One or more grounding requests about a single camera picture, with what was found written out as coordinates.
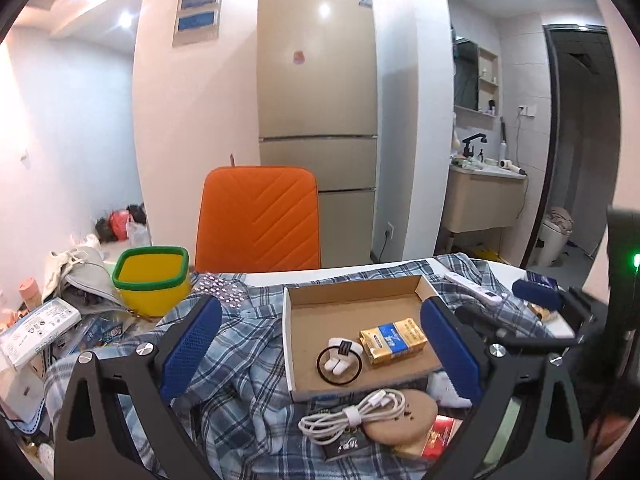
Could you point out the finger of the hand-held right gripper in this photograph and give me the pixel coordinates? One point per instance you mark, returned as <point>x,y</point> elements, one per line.
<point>535,295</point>
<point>525,336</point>

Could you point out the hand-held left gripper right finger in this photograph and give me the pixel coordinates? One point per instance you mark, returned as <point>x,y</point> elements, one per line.
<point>452,355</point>

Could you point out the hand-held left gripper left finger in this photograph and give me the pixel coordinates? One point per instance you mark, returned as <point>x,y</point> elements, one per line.
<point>192,345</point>

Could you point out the yellow blue tissue packet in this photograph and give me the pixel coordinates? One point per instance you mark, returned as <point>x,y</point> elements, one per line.
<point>392,342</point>

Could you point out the shallow cardboard box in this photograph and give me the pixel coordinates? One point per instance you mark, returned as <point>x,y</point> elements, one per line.
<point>345,320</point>

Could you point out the white printed packet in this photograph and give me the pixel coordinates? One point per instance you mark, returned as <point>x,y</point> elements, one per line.
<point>35,332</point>

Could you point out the dark blue small box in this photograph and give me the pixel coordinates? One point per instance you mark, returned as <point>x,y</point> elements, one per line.
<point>542,277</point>

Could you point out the white sock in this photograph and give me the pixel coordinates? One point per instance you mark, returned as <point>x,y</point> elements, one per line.
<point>442,387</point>

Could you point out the white bin with clothes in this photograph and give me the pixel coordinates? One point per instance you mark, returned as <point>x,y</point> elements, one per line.
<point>552,240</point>

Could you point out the blue plaid shirt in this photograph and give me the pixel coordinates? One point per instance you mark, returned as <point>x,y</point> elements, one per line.
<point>250,360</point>

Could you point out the rhinestone sticker sheet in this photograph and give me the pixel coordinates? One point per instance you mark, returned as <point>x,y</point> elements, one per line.
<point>217,290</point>

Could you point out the white remote control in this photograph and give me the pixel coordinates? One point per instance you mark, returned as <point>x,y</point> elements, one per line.
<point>472,287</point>

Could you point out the yellow floor item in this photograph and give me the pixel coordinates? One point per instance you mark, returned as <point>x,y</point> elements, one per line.
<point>487,252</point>

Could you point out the yellow basket with green rim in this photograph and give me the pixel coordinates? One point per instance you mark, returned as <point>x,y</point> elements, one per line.
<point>150,285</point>

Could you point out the orange red small box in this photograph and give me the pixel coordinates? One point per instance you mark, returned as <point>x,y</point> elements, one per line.
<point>440,435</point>

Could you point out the blue printed packets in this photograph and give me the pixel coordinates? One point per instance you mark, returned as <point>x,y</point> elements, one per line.
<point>100,334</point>

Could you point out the beige sink vanity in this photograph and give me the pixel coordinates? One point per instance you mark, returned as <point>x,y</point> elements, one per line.
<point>482,200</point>

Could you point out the small white socks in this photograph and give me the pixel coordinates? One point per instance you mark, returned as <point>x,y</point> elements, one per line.
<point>336,360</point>

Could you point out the white plastic bag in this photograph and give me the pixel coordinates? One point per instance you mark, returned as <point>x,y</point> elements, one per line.
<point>137,234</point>

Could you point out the grey white handbag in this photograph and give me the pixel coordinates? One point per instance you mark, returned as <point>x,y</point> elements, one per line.
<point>82,272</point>

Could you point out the white hair dryer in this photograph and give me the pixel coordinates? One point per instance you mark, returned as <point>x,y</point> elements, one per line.
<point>510,165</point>

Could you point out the orange quilted chair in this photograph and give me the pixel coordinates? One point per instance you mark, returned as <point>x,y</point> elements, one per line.
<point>257,220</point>

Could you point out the red plastic bag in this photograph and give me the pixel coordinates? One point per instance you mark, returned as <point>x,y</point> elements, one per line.
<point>120,224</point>

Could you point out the black card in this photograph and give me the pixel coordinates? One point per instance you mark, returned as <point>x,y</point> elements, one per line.
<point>345,449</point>

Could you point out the black plastic bag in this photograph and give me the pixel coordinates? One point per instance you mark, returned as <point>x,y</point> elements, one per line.
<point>103,229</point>
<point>136,212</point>

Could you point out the black white brush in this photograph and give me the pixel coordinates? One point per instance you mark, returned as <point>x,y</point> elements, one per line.
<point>503,142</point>

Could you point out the black faucet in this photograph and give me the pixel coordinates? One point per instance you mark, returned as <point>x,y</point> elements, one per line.
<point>472,142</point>

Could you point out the pink cup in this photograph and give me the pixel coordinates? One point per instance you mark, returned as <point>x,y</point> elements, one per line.
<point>30,295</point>

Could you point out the white cloth with blue trim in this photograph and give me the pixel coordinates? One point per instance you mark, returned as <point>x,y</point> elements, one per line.
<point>20,400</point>

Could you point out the bathroom mirror cabinet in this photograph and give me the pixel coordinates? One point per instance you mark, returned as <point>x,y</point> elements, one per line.
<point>475,77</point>

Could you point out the beige three-door fridge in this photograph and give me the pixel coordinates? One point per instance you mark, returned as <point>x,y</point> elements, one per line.
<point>315,85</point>

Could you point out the pink fridge magnet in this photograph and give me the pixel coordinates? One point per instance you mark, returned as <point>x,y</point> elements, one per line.
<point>298,56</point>

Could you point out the white wall socket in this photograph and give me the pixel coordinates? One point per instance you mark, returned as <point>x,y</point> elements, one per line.
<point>390,232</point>

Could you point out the black door frame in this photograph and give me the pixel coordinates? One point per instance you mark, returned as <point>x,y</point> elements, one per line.
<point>550,135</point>

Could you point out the bathroom wall socket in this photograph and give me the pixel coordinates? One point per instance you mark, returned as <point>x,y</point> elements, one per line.
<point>525,111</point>

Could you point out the wall electrical panel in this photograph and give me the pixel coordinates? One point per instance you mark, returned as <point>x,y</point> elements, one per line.
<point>197,12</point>

